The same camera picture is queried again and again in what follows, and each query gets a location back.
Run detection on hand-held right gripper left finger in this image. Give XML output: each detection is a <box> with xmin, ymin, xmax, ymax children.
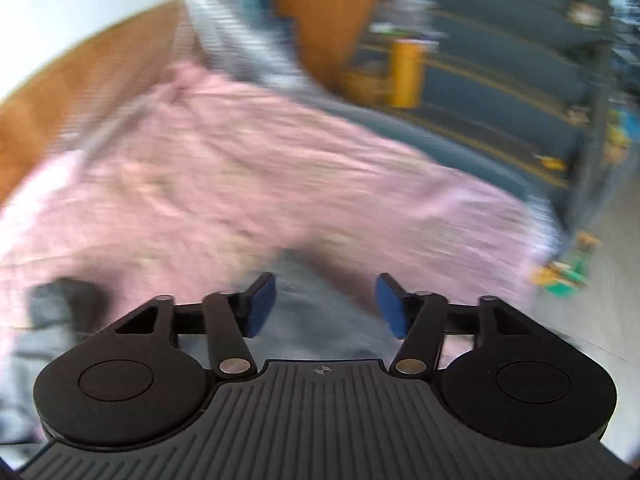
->
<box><xmin>115</xmin><ymin>272</ymin><xmax>277</xmax><ymax>379</ymax></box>

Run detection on yellow post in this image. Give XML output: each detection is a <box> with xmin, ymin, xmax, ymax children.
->
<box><xmin>390</xmin><ymin>39</ymin><xmax>427</xmax><ymax>109</ymax></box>

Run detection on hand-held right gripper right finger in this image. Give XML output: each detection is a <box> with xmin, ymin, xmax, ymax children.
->
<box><xmin>376</xmin><ymin>272</ymin><xmax>539</xmax><ymax>379</ymax></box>

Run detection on dark grey sofa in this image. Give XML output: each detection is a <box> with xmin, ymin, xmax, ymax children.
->
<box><xmin>350</xmin><ymin>0</ymin><xmax>616</xmax><ymax>196</ymax></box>

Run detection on wooden board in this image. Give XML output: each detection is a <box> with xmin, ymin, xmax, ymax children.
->
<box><xmin>272</xmin><ymin>0</ymin><xmax>401</xmax><ymax>96</ymax></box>

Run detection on green and yellow toy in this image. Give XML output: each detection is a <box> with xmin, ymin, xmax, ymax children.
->
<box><xmin>530</xmin><ymin>232</ymin><xmax>601</xmax><ymax>297</ymax></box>

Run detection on dark cloth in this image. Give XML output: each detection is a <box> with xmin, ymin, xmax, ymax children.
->
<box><xmin>29</xmin><ymin>278</ymin><xmax>112</xmax><ymax>336</ymax></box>

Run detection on grey pants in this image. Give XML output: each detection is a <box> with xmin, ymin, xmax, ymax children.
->
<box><xmin>0</xmin><ymin>247</ymin><xmax>451</xmax><ymax>466</ymax></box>

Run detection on pink bear-print blanket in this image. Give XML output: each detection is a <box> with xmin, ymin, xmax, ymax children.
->
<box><xmin>0</xmin><ymin>60</ymin><xmax>551</xmax><ymax>356</ymax></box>

